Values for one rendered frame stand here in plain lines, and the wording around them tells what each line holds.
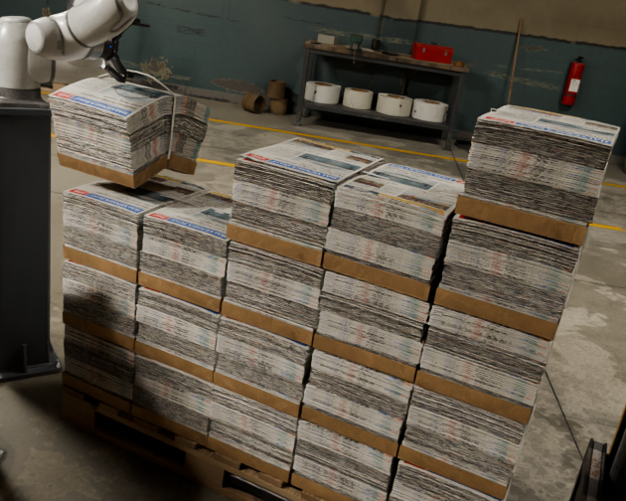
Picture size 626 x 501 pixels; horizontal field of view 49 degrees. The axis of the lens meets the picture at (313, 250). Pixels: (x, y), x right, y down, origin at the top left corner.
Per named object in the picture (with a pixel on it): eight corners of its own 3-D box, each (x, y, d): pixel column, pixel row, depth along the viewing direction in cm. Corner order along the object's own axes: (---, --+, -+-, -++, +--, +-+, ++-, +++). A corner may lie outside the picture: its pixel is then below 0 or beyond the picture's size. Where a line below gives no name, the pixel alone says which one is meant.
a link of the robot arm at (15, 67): (-14, 79, 231) (-16, 10, 223) (44, 83, 240) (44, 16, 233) (-8, 88, 219) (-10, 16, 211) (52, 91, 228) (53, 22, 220)
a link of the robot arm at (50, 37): (71, 69, 185) (106, 50, 179) (25, 66, 171) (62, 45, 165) (57, 30, 184) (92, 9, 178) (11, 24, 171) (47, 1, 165)
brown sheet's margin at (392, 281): (375, 232, 210) (377, 218, 208) (466, 258, 199) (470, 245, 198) (321, 267, 177) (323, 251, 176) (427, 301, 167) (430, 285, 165)
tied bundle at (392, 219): (373, 233, 210) (387, 160, 202) (466, 260, 200) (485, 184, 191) (319, 269, 178) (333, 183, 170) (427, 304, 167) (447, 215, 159)
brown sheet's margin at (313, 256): (287, 207, 220) (289, 194, 219) (371, 231, 210) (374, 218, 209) (225, 238, 187) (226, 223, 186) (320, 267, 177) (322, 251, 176)
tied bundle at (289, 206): (287, 209, 221) (296, 138, 212) (372, 233, 210) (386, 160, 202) (225, 240, 188) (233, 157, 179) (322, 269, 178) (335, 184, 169)
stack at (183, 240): (131, 372, 271) (142, 167, 241) (412, 489, 230) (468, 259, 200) (58, 419, 237) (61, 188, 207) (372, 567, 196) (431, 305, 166)
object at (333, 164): (298, 139, 212) (299, 135, 212) (386, 160, 202) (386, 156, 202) (237, 158, 180) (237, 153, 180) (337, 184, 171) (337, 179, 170)
